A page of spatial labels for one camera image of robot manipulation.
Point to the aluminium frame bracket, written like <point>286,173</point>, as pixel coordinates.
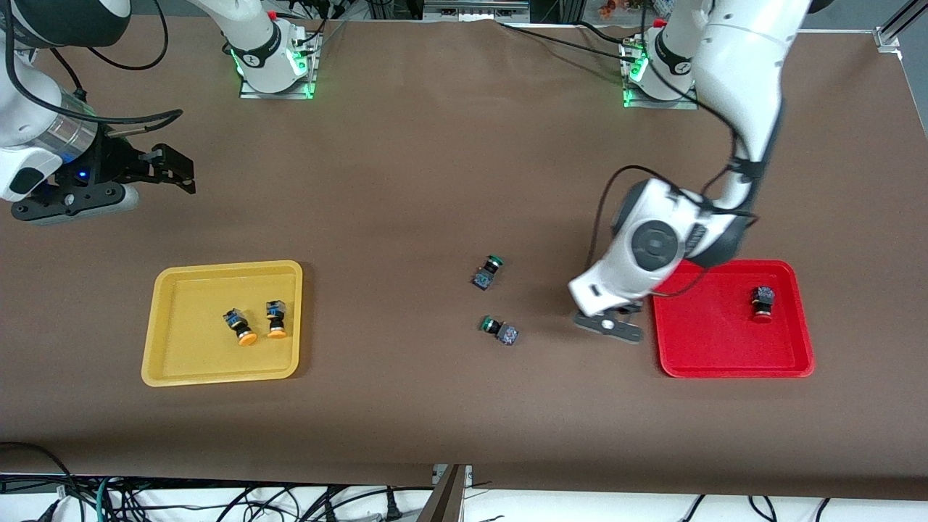
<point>468,475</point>

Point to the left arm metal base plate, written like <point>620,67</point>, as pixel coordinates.
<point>681,105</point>

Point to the dark table strut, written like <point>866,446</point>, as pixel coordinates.
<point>442,504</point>

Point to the brown table cover sheet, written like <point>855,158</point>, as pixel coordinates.
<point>464,406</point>

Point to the red mushroom push button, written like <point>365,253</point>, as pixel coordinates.
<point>762,297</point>

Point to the green mushroom push button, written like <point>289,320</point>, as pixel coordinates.
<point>482,279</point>
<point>507,335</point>

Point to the yellow plastic tray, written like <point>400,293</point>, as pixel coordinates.
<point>188,341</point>

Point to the yellow mushroom push button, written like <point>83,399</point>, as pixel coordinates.
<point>239,326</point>
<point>275,313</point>

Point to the red plastic tray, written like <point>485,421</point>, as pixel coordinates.
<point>725,341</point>

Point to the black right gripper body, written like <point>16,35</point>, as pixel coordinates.
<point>109,163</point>

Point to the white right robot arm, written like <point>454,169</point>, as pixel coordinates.
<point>257,29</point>

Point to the aluminium corner profile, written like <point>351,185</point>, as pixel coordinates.
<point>888,36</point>

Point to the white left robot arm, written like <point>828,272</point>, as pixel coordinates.
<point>747,65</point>

